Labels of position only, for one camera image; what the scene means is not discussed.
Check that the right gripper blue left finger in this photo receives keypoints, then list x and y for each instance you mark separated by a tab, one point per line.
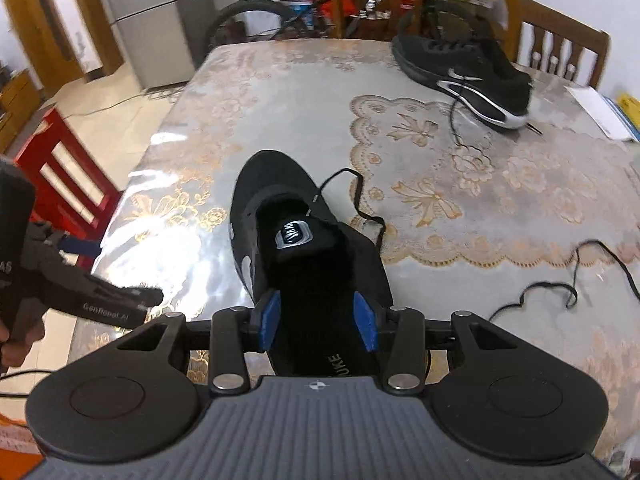
269	312

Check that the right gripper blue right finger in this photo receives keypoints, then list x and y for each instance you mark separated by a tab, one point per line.
365	320

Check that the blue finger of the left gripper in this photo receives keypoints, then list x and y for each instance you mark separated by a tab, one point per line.
77	246

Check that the black sneaker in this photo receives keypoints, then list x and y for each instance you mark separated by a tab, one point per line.
316	262
474	72

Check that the black shoelace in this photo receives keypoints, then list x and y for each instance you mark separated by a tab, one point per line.
484	259

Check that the floral lace tablecloth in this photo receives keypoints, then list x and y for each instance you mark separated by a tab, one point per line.
431	170

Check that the person's left hand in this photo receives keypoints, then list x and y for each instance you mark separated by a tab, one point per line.
14	351

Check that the red wooden chair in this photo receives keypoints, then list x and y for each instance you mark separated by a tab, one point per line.
59	197

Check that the wooden sideboard cabinet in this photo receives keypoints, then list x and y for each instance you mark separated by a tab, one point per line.
20	99

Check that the silver refrigerator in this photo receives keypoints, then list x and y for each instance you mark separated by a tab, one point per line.
164	40

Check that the brown wooden chair right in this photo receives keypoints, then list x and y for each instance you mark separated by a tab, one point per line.
558	41

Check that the yellow packet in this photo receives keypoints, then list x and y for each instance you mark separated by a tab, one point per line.
630	106

